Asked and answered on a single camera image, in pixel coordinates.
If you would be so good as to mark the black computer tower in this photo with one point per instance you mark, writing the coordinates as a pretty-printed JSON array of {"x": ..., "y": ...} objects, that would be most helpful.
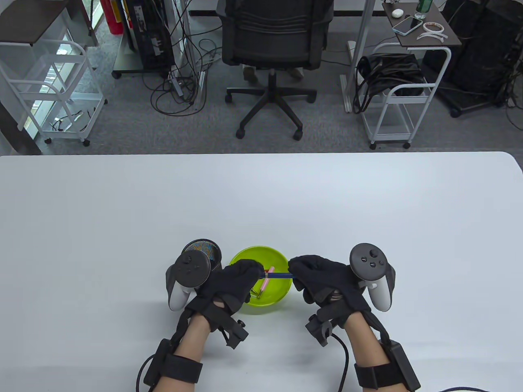
[{"x": 147, "y": 34}]

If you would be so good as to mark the white tape roll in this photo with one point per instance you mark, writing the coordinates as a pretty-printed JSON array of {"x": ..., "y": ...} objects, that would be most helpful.
[{"x": 434, "y": 27}]

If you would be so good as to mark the person's left hand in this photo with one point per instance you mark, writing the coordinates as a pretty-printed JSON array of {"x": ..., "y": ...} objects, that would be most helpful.
[{"x": 222, "y": 286}]

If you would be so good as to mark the black equipment case on wheels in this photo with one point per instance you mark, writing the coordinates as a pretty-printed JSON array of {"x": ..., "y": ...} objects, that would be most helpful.
[{"x": 474, "y": 53}]

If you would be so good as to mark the right glove-mounted grey controller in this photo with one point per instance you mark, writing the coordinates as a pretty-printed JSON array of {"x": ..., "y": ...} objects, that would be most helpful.
[{"x": 372, "y": 271}]

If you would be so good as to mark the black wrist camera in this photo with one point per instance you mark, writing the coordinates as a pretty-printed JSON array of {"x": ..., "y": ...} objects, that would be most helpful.
[
  {"x": 233, "y": 330},
  {"x": 322, "y": 326}
]

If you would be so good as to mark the person's right fingers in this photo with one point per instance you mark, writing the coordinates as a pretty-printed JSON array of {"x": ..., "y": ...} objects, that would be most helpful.
[{"x": 305, "y": 272}]

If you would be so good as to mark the green bottle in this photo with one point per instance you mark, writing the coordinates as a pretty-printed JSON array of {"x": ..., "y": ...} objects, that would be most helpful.
[{"x": 423, "y": 8}]

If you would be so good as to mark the person's left forearm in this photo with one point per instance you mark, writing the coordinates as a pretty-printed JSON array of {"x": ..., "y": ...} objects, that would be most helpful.
[{"x": 190, "y": 341}]

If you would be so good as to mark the olive yellow pencil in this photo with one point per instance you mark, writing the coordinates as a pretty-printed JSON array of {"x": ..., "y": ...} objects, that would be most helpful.
[{"x": 256, "y": 292}]

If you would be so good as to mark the white curved band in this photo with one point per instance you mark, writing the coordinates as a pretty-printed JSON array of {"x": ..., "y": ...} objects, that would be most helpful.
[{"x": 432, "y": 37}]

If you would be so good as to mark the pink pencil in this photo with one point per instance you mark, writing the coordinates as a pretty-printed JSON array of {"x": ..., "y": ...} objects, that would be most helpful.
[{"x": 266, "y": 279}]

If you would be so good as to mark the brown side table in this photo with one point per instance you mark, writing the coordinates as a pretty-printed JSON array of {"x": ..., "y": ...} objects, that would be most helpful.
[{"x": 28, "y": 18}]

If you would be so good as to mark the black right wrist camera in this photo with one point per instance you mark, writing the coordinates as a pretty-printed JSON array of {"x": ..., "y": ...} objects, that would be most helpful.
[{"x": 322, "y": 326}]

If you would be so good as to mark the person's right hand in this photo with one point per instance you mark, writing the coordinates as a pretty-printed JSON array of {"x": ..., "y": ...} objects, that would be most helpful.
[{"x": 331, "y": 281}]

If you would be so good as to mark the white cart with brown top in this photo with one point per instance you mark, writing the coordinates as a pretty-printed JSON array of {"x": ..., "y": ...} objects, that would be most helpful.
[{"x": 408, "y": 102}]

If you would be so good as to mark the white rolling cart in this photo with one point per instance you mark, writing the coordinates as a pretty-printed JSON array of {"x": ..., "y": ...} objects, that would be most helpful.
[{"x": 61, "y": 98}]

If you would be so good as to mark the white power strip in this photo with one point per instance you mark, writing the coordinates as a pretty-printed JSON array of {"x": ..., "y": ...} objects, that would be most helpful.
[{"x": 201, "y": 83}]

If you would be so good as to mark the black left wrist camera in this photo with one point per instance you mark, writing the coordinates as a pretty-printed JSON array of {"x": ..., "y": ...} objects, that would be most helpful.
[{"x": 233, "y": 330}]

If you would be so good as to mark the black office chair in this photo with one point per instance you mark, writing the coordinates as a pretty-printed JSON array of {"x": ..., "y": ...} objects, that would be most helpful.
[{"x": 271, "y": 36}]

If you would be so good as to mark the red fire extinguisher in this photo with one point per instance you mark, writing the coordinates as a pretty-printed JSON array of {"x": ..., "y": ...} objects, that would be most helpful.
[{"x": 111, "y": 16}]

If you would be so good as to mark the person's right forearm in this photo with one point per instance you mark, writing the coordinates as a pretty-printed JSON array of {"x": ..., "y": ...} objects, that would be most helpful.
[{"x": 365, "y": 343}]

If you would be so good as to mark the blue pencil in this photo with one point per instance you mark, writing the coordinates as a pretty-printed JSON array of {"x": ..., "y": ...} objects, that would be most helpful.
[{"x": 278, "y": 276}]

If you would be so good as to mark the black bag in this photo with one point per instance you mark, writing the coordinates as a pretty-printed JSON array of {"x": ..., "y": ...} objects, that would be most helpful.
[{"x": 392, "y": 71}]

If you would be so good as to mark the left glove-mounted grey controller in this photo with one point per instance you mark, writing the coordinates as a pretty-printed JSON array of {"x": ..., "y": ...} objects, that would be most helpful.
[{"x": 186, "y": 275}]

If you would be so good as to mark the lime green bowl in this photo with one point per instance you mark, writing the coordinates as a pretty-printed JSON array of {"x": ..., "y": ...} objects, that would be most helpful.
[{"x": 267, "y": 256}]

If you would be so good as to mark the person's left fingers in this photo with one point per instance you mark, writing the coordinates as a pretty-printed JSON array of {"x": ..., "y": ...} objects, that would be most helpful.
[{"x": 247, "y": 272}]

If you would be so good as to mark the black mesh pen holder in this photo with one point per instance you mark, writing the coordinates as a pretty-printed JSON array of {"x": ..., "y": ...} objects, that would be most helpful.
[{"x": 208, "y": 249}]

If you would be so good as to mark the glove-mounted grey controller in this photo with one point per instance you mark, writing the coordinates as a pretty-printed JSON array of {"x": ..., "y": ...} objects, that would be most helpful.
[
  {"x": 186, "y": 275},
  {"x": 372, "y": 271}
]

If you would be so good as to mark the white earbud case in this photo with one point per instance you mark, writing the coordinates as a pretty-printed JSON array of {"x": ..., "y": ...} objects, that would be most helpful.
[{"x": 397, "y": 13}]

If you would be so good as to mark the smartphone with light case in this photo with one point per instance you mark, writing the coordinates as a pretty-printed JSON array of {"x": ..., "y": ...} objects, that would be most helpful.
[{"x": 407, "y": 25}]

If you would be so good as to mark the white desk leg frame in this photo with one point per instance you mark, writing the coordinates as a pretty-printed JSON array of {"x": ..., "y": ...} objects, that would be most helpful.
[{"x": 356, "y": 53}]

